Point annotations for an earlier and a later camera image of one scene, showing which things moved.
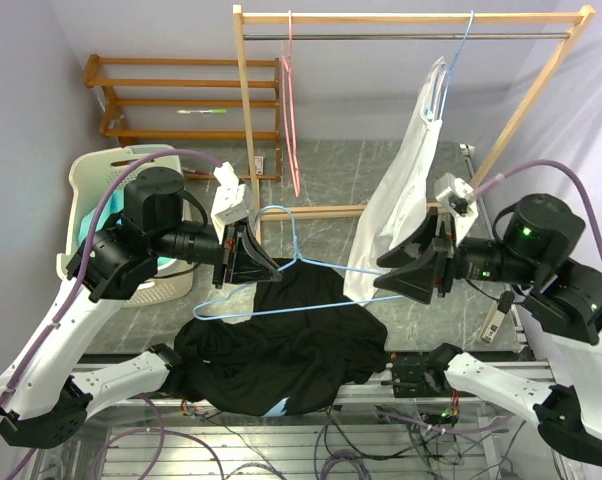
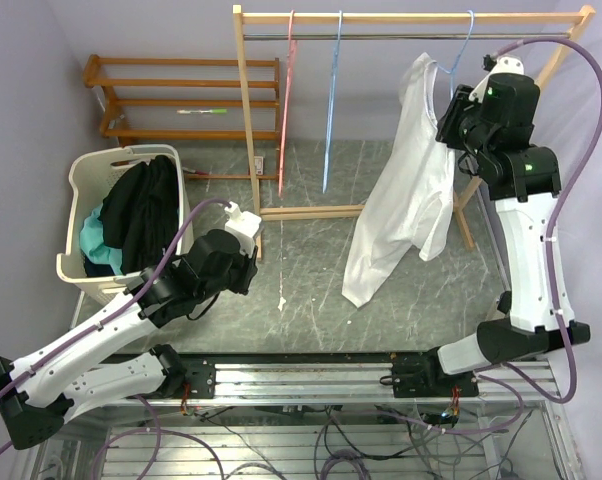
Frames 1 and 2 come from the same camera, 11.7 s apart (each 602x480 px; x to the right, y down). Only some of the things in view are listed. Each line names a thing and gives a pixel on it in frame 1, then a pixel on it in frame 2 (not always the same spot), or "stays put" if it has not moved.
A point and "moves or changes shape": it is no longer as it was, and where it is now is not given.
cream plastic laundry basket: (88, 171) stays put
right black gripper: (419, 281) to (448, 123)
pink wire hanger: (290, 112) to (292, 50)
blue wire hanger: (298, 259) to (331, 105)
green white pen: (213, 111) stays put
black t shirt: (308, 342) moves or changes shape
